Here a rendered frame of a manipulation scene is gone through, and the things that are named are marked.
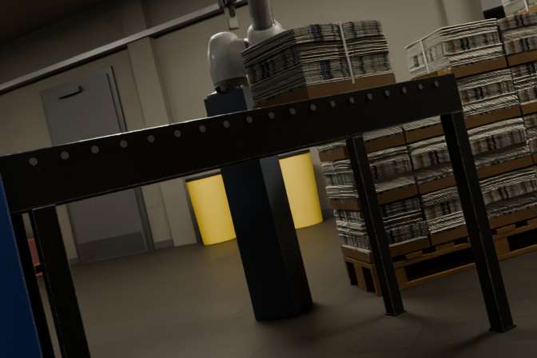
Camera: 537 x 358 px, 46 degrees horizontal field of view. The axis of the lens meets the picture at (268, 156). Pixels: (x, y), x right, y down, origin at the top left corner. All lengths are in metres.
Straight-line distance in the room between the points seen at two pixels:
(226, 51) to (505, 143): 1.31
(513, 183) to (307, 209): 3.15
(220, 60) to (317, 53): 0.96
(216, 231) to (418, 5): 2.89
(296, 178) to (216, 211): 0.93
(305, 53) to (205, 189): 4.51
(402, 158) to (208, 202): 3.74
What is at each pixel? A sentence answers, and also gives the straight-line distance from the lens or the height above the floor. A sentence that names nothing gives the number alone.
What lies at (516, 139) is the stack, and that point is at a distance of 3.05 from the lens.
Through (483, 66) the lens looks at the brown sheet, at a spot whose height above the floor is 0.86.
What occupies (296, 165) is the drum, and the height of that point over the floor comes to 0.58.
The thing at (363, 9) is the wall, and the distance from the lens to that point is 6.20.
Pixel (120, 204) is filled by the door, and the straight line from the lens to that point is 7.55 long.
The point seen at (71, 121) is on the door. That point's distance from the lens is 7.89.
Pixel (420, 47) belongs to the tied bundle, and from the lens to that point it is 3.14.
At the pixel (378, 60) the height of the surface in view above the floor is 0.90.
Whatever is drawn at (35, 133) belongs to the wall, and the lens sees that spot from 8.37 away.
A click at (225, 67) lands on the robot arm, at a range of 2.78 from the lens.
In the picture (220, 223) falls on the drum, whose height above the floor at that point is 0.19.
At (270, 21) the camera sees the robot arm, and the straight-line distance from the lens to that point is 2.76.
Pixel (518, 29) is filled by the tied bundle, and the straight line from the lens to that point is 3.16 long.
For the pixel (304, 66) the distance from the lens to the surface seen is 1.85.
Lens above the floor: 0.66
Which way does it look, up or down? 1 degrees up
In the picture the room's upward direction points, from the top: 13 degrees counter-clockwise
